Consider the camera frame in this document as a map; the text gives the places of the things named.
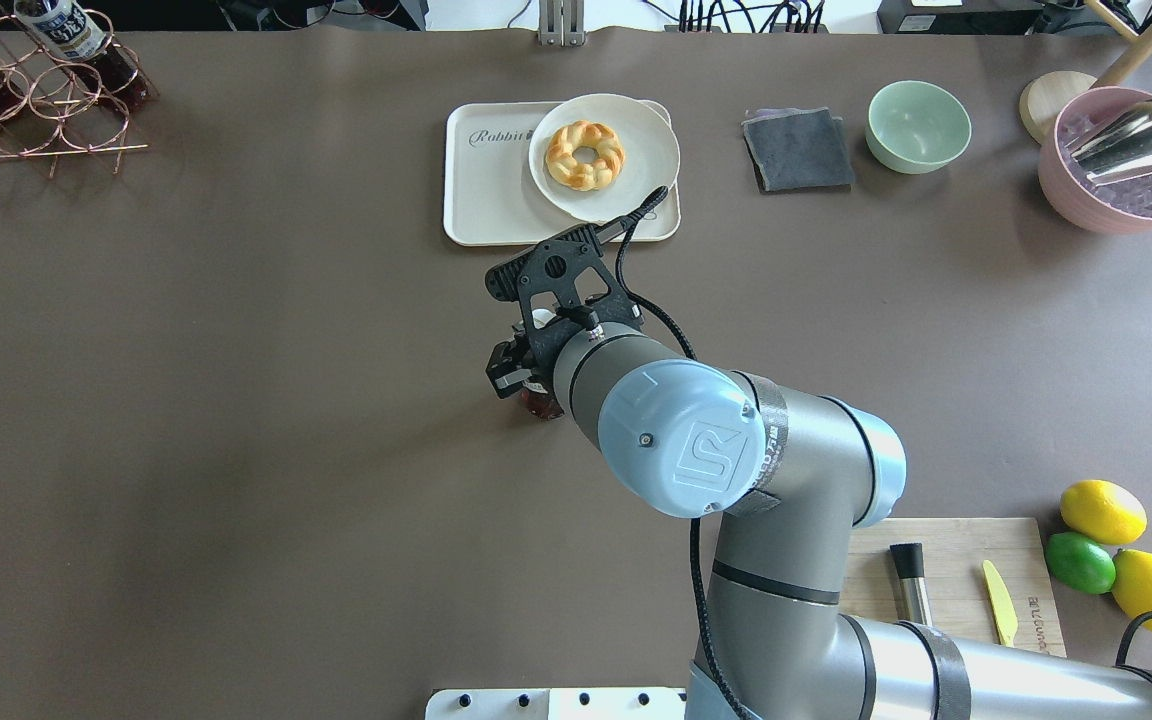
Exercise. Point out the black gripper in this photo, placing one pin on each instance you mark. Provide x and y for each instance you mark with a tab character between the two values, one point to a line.
505	369

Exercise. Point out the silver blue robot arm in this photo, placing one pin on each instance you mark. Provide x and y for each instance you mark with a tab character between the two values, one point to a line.
793	476

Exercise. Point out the cream serving tray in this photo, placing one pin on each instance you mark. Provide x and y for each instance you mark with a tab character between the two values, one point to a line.
498	190

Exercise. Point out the white plate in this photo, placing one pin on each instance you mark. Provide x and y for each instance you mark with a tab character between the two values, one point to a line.
653	155

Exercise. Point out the grey folded cloth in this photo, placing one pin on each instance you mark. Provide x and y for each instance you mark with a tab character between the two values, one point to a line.
797	149

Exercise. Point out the steel black-tipped muddler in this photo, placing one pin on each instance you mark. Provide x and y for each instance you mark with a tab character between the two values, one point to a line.
915	601

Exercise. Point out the mint green bowl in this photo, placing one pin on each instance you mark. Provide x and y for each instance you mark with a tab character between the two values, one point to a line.
915	127

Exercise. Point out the wooden cutting board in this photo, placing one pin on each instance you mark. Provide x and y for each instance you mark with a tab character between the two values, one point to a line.
954	550

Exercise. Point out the yellow plastic knife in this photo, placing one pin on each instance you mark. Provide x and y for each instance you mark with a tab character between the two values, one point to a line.
1000	604

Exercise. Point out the wooden mug tree stand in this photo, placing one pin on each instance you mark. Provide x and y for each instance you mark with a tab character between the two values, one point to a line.
1043	99

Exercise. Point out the green lime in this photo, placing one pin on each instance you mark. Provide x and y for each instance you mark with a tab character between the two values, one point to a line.
1080	563

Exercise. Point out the whole lemon near board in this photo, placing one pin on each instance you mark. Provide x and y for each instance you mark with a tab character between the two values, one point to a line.
1103	511

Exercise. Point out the pink bowl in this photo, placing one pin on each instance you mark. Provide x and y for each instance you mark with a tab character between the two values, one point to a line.
1117	208

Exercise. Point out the metal whisk in bowl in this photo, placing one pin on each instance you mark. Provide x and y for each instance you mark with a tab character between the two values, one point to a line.
1120	151

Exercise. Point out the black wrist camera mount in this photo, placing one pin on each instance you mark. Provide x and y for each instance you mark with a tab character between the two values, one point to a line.
570	267

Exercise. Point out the braided ring donut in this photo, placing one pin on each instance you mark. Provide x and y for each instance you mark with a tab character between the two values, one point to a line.
585	156

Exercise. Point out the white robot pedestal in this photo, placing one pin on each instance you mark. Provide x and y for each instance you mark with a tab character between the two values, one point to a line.
558	703

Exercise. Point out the copper wire bottle rack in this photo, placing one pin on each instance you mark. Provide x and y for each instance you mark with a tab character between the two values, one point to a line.
55	117

